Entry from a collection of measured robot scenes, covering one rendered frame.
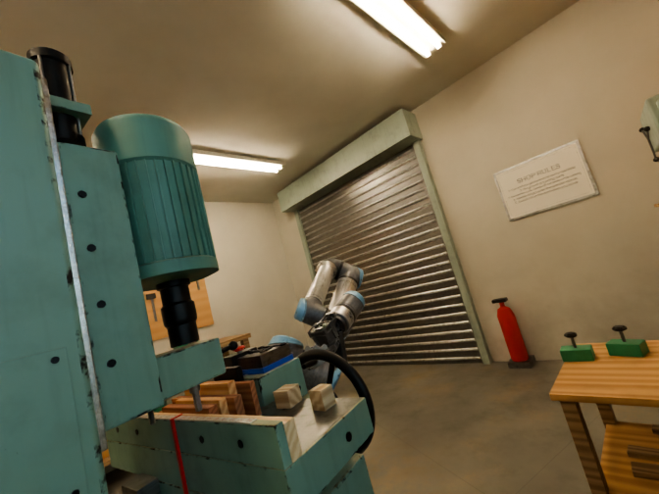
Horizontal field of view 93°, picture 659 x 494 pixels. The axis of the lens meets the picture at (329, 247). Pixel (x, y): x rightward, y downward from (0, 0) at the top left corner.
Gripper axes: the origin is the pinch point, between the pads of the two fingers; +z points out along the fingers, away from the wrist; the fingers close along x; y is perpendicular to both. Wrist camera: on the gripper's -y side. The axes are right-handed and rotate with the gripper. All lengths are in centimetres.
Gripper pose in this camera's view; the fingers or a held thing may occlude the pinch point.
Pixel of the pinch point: (312, 368)
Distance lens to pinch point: 100.9
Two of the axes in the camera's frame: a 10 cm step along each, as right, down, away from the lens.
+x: 7.7, -2.8, -5.7
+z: -4.5, 3.9, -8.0
